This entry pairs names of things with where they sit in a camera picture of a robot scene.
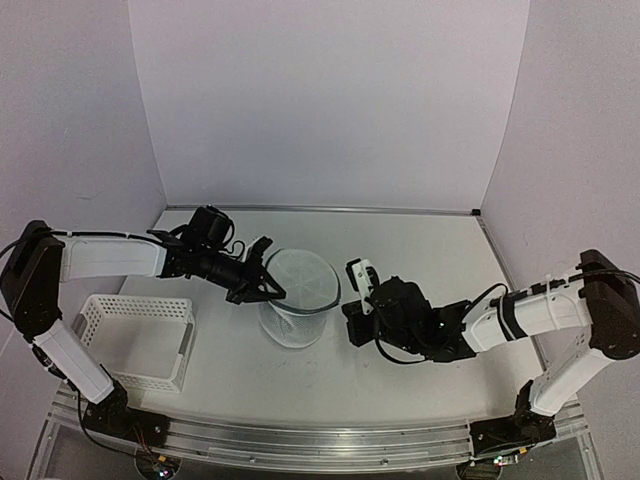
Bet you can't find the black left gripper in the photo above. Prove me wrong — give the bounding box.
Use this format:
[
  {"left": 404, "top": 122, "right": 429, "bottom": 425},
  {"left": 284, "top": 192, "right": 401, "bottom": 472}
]
[{"left": 196, "top": 245, "right": 286, "bottom": 305}]

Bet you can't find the white mesh laundry bag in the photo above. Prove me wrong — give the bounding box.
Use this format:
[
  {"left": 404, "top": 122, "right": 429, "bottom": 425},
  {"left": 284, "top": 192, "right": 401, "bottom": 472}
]
[{"left": 259, "top": 249, "right": 341, "bottom": 349}]

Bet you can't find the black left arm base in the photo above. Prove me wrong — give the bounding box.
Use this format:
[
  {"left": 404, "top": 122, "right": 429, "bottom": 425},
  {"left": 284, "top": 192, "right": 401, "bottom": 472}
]
[{"left": 79, "top": 377, "right": 170, "bottom": 449}]

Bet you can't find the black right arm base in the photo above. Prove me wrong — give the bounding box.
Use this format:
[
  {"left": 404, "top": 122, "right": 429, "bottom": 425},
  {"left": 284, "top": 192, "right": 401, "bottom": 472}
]
[{"left": 469, "top": 380, "right": 556, "bottom": 459}]

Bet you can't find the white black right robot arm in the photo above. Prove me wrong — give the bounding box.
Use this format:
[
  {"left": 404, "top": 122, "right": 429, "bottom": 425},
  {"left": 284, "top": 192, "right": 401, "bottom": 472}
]
[{"left": 341, "top": 250, "right": 639, "bottom": 443}]

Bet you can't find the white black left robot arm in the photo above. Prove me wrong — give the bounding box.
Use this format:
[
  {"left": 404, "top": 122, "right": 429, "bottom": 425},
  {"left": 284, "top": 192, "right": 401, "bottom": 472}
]
[{"left": 1, "top": 205, "right": 286, "bottom": 437}]

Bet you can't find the white perforated plastic basket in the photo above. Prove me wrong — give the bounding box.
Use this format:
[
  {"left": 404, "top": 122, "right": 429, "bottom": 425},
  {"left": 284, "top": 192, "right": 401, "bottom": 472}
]
[{"left": 79, "top": 294, "right": 196, "bottom": 394}]

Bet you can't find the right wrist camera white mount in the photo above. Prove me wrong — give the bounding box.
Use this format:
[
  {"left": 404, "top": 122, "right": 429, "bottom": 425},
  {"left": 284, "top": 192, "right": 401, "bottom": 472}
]
[{"left": 345, "top": 258, "right": 380, "bottom": 315}]

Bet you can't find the aluminium rear table rail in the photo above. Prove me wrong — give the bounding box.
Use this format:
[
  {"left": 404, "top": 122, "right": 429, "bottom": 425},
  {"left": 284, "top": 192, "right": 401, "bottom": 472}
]
[{"left": 166, "top": 202, "right": 482, "bottom": 217}]

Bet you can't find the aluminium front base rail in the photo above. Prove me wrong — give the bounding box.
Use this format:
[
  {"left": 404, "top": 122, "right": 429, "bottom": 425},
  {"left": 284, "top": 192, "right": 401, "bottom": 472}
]
[{"left": 50, "top": 390, "right": 587, "bottom": 473}]

